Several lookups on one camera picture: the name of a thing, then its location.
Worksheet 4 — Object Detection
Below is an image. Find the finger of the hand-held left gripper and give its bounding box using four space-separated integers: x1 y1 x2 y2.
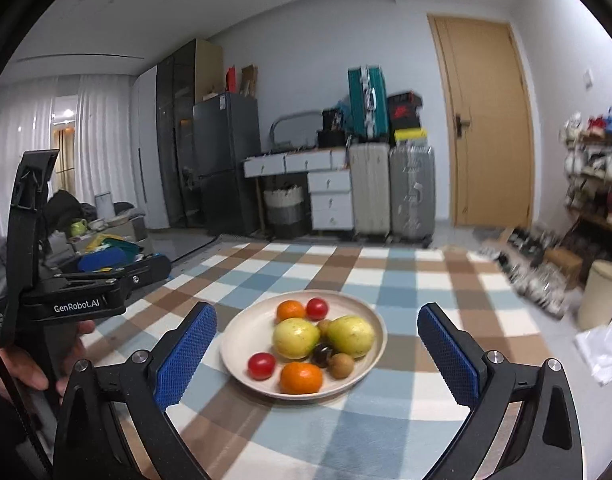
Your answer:
51 254 173 288

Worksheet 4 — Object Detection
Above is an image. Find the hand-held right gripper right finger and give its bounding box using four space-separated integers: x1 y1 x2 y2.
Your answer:
417 302 585 480

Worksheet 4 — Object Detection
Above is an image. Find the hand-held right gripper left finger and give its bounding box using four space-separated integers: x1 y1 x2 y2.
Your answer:
50 301 219 480

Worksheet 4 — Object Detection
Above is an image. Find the cream round plate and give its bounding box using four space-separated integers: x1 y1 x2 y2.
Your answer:
220 290 388 401

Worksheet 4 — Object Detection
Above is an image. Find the yellow green citrus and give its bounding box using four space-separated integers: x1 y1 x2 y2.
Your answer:
272 318 321 360
327 315 375 359

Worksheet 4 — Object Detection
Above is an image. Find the orange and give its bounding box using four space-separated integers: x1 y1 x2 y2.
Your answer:
280 362 324 395
276 300 307 322

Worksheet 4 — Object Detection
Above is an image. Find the dark purple plum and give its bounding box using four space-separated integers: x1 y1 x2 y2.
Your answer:
311 342 337 367

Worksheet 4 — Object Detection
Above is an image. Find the person's left hand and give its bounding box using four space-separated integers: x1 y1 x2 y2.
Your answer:
0 319 97 397

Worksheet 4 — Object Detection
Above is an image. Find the pile of dark shoes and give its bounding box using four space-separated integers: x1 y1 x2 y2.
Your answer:
478 227 569 318

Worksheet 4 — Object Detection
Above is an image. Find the white wardrobe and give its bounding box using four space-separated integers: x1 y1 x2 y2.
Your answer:
131 65 169 231

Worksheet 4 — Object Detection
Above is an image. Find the grey refrigerator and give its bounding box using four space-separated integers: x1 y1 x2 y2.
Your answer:
192 92 263 236

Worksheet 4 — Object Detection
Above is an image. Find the white curtain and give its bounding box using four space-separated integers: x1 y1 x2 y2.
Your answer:
0 75 137 241

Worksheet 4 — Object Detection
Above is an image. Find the dark glass cabinet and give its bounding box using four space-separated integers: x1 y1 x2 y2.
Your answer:
156 40 224 231

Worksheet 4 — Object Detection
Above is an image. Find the checkered tablecloth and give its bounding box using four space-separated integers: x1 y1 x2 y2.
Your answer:
81 240 554 480

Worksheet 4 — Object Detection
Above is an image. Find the cardboard box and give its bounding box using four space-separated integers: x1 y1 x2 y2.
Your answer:
543 247 584 291

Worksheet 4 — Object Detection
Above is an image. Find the woven basket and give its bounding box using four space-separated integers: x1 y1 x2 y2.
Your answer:
263 186 307 241

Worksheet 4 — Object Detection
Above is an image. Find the white plastic bag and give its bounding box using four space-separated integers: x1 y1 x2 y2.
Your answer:
574 310 612 386

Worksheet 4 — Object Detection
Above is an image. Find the silver suitcase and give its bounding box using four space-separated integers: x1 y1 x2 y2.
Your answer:
389 145 435 248

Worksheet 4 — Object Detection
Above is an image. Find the white bucket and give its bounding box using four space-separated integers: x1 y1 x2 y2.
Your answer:
577 260 612 331

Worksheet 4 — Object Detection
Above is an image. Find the white suitcase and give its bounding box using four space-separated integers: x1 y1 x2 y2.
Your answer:
348 142 391 243

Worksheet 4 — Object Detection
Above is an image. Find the white drawer desk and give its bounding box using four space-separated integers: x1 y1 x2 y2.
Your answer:
243 147 354 233

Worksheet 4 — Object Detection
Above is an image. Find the folded cardboard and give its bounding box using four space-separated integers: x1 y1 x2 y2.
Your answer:
241 64 259 97

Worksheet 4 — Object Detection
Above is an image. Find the yellow shoe box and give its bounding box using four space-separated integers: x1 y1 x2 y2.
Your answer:
393 129 429 147

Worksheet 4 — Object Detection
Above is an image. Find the wooden shoe rack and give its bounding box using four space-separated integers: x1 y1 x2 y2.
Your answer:
563 107 612 241

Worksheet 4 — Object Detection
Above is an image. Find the wooden door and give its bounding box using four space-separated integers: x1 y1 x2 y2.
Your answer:
428 14 536 231

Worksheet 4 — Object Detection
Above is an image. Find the black bag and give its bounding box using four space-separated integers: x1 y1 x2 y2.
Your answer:
322 107 349 133

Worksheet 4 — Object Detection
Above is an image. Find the red black shoe box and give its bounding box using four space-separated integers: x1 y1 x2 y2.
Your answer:
388 92 421 133

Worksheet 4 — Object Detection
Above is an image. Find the teal suitcase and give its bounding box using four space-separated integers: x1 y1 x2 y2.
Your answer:
348 66 389 141

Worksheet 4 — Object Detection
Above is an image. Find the grey oval frame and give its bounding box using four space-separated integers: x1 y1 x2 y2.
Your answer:
270 110 327 151

